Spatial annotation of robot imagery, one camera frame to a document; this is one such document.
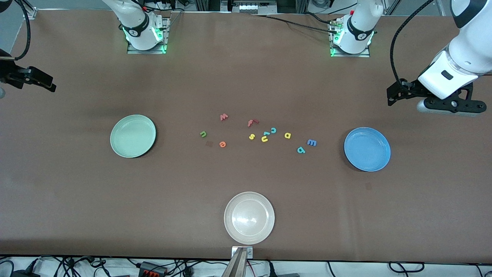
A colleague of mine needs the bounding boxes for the blue plate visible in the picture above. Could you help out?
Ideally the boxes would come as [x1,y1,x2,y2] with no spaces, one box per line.
[344,127,391,172]

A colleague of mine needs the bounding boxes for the green plate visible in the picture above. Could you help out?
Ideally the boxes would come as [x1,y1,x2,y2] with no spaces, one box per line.
[110,114,157,159]

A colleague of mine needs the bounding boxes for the brown table cover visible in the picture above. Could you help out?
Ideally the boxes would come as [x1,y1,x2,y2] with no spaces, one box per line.
[0,8,492,262]

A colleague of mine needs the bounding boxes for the grey electrical box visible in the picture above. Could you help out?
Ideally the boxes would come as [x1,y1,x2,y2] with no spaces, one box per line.
[221,0,277,15]

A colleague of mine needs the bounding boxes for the white plate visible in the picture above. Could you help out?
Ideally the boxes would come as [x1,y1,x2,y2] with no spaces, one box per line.
[224,192,276,245]

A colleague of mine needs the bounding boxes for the black power strip red switches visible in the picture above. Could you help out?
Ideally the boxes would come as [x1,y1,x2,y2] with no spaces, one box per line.
[138,261,168,277]

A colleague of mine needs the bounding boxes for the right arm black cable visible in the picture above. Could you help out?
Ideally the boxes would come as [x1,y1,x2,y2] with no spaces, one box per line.
[0,0,32,61]

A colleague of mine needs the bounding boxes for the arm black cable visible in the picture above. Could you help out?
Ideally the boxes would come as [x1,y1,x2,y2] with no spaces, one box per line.
[390,0,435,84]
[0,0,32,61]

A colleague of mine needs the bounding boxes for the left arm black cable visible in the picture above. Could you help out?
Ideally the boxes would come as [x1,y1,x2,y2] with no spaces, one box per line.
[390,0,435,84]

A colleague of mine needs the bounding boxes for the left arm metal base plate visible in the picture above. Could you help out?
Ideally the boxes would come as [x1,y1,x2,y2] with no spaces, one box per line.
[329,19,371,58]

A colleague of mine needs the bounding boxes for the black cable on table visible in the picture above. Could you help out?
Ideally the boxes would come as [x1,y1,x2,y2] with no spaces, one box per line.
[252,13,341,33]

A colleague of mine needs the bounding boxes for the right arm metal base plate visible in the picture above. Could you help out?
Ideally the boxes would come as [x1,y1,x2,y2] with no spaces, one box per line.
[127,16,170,55]

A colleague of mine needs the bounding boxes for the black looped floor cable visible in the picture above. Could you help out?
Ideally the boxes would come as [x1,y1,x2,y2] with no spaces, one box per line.
[387,262,426,274]

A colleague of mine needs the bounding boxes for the aluminium camera mount bar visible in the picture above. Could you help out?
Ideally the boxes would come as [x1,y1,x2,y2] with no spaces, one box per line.
[221,246,254,277]

